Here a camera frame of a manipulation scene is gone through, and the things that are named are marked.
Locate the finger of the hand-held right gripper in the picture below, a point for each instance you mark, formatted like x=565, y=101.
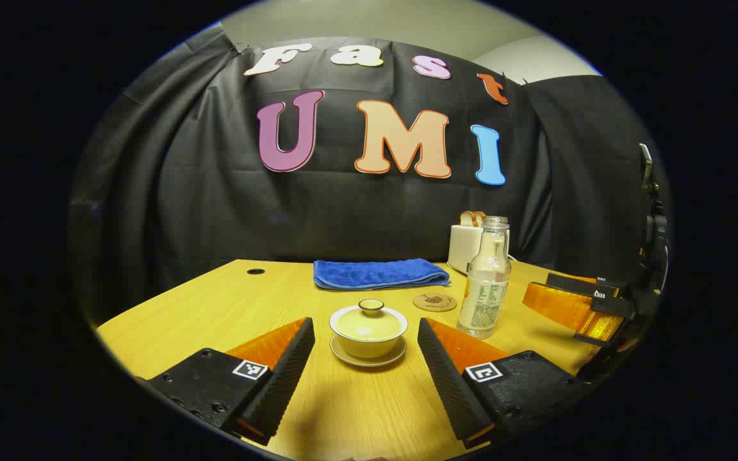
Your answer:
x=577, y=285
x=561, y=307

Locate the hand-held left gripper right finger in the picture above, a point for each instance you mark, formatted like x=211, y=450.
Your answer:
x=449, y=384

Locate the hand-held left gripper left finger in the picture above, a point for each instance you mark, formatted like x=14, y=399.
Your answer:
x=289, y=378

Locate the clear glass water bottle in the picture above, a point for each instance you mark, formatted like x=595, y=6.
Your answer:
x=484, y=301

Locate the round cork coaster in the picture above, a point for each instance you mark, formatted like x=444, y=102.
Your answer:
x=434, y=302

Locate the cream ceramic teacup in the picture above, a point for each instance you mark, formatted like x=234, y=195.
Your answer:
x=369, y=347

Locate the cream ceramic saucer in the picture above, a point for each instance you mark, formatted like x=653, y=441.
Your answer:
x=369, y=362

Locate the white toaster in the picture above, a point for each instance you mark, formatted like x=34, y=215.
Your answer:
x=464, y=250

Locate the toasted bread slice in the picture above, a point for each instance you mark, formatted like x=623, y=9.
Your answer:
x=479, y=218
x=467, y=219

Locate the blue folded towel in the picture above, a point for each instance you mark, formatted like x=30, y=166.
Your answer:
x=375, y=274

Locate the black backdrop cloth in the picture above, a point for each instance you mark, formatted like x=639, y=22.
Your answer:
x=215, y=192

